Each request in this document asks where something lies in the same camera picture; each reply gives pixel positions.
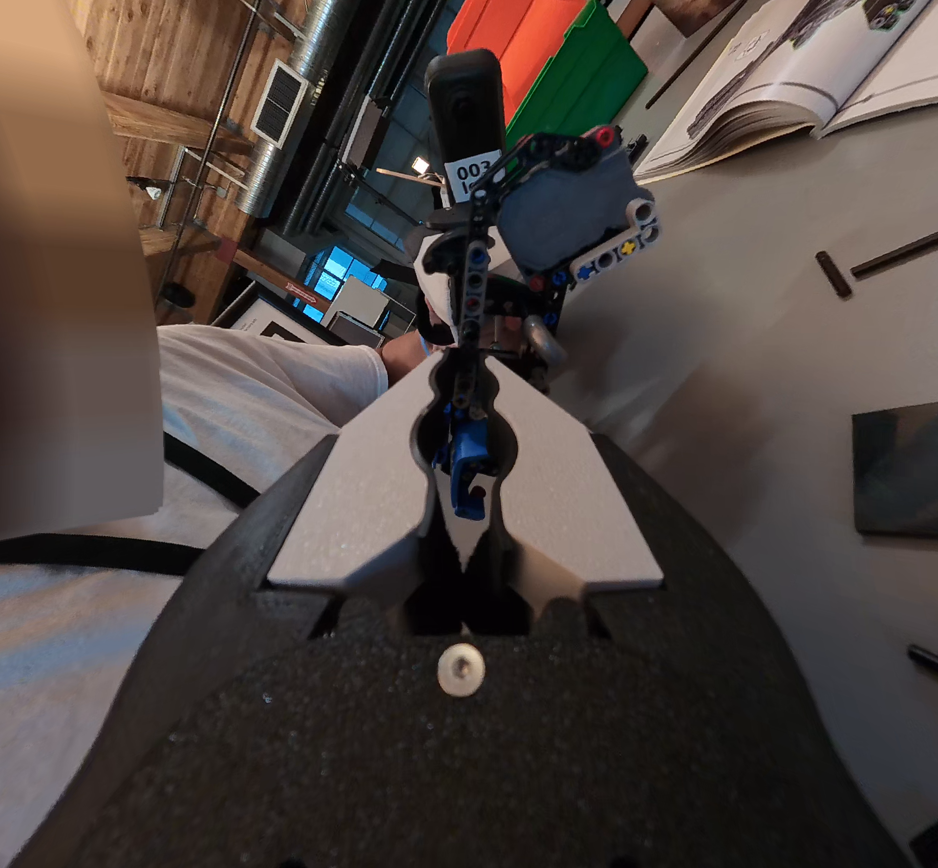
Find black harness straps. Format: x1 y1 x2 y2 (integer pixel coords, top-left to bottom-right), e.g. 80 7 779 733
0 432 261 577

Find long black rod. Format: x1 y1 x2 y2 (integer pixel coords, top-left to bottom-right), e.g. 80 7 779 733
645 0 748 110

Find person's left forearm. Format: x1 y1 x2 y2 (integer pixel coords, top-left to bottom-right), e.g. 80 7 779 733
380 329 441 381

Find silver ventilation duct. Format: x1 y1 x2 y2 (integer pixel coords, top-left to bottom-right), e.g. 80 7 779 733
234 0 389 220

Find dark flat rectangular plate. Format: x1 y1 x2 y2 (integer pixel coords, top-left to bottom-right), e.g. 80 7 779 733
852 402 938 536

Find person's torso in white shirt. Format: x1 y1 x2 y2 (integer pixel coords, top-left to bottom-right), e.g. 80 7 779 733
0 324 389 862

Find black framed marker board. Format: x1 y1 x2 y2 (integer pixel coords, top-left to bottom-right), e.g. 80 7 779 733
231 288 345 349

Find partly built lego truck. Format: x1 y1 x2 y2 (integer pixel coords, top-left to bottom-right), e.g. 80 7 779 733
428 124 664 523

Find open instruction booklet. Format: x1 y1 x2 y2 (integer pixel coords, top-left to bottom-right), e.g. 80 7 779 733
634 0 938 184

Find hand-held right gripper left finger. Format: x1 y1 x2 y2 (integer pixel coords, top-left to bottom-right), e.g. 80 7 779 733
267 350 470 594

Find white framed vent grille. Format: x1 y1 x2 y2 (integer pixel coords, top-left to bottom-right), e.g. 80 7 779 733
251 61 309 149

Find green plastic bin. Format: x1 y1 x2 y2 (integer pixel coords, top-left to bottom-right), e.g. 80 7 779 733
506 0 649 151

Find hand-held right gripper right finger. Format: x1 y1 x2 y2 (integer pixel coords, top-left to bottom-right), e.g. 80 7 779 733
478 355 664 602

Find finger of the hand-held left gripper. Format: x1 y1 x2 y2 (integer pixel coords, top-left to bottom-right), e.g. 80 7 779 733
412 229 471 346

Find orange plastic bin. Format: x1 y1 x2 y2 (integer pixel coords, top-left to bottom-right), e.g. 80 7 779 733
446 0 587 125

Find long thin black lego axle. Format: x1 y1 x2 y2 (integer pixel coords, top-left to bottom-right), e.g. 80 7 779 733
850 231 938 279

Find short black lego axle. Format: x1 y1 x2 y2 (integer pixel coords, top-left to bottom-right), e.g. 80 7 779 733
815 250 853 299

